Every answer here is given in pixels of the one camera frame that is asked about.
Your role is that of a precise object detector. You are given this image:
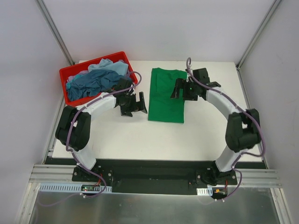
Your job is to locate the green t shirt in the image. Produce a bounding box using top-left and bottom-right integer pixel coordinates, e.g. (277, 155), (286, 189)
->
(148, 68), (186, 123)

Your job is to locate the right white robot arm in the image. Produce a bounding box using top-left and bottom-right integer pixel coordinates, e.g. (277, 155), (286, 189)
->
(171, 68), (261, 186)

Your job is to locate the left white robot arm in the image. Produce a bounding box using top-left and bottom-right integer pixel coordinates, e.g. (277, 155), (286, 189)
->
(55, 77), (148, 182)

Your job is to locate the light blue t shirt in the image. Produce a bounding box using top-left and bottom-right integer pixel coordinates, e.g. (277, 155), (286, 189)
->
(88, 59), (128, 76)

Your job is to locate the dark blue t shirt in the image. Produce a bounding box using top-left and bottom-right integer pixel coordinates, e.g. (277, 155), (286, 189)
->
(66, 70), (133, 101)

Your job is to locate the red plastic bin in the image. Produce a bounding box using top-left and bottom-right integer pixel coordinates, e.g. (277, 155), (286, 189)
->
(59, 51), (137, 106)

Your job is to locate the lavender t shirt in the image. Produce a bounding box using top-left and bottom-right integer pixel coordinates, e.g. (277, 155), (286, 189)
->
(67, 70), (88, 82)

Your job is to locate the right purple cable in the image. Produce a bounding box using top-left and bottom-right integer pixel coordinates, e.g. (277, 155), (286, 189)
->
(185, 57), (266, 206)

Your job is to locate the purple cable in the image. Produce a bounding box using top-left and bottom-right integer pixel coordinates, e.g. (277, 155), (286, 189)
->
(37, 71), (143, 207)
(185, 57), (266, 206)

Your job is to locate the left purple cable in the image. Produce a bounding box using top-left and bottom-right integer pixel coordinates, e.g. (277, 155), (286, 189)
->
(37, 71), (143, 207)

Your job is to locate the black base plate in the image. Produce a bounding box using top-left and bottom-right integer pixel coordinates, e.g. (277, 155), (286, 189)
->
(44, 156), (267, 194)

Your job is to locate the right white cable duct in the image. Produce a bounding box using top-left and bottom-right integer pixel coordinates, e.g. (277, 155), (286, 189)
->
(196, 187), (213, 196)

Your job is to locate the white cable duct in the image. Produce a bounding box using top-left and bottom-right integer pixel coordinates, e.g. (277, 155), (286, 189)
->
(39, 183), (112, 194)
(196, 187), (213, 196)

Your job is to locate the aluminium front rail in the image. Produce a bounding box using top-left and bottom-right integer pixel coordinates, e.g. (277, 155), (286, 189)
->
(29, 164), (283, 188)

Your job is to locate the left white cable duct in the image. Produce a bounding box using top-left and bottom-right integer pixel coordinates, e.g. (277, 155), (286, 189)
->
(39, 183), (112, 194)

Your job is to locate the right aluminium frame post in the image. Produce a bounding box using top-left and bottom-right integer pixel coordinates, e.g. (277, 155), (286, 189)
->
(236, 0), (283, 71)

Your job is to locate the aluminium frame post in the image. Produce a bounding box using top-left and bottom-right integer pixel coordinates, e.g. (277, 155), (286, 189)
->
(35, 0), (75, 65)
(236, 0), (283, 71)

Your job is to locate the left aluminium frame post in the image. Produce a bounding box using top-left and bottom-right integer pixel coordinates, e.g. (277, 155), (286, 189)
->
(35, 0), (75, 65)

